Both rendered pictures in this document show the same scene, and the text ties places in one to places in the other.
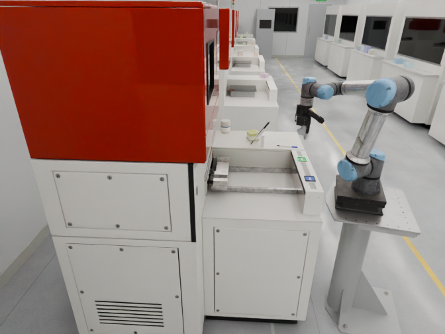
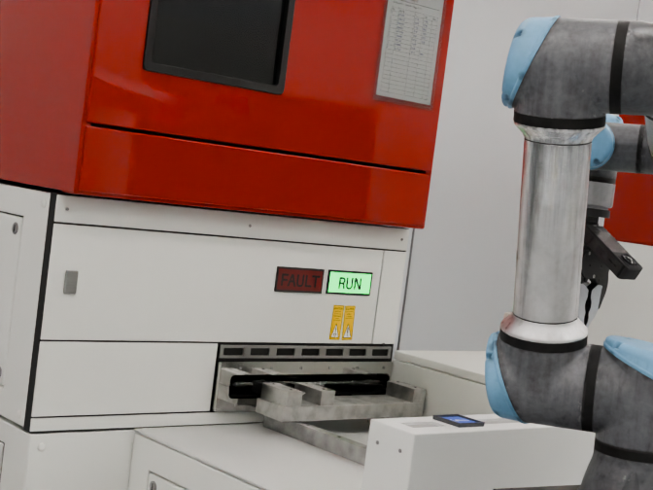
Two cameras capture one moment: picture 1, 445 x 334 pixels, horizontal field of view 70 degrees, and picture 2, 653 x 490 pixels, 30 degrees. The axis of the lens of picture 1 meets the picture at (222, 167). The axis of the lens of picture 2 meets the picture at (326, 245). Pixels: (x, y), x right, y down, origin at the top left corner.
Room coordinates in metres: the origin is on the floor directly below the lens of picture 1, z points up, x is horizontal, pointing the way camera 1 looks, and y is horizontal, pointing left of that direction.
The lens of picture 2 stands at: (0.12, -1.64, 1.30)
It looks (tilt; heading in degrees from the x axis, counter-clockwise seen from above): 3 degrees down; 46
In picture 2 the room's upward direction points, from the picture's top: 7 degrees clockwise
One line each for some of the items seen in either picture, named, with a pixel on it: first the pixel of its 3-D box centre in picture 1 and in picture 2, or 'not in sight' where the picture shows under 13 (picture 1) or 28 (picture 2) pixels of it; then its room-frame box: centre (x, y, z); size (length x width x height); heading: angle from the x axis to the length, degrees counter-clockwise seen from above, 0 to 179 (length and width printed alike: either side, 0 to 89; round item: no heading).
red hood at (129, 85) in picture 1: (138, 71); (179, 52); (1.61, 0.42, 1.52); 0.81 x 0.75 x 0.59; 177
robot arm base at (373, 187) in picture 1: (367, 180); (635, 479); (1.54, -0.80, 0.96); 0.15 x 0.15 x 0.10
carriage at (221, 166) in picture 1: (222, 173); (342, 407); (1.80, 0.00, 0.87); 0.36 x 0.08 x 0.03; 177
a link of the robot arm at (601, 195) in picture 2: (306, 101); (589, 195); (1.81, -0.48, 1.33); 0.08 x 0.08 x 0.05
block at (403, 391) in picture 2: (223, 158); (405, 391); (1.96, -0.01, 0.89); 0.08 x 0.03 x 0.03; 87
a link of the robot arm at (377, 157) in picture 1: (371, 162); (639, 391); (1.54, -0.79, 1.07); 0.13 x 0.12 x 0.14; 119
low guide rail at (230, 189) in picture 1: (253, 189); (354, 451); (1.65, -0.18, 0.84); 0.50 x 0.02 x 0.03; 87
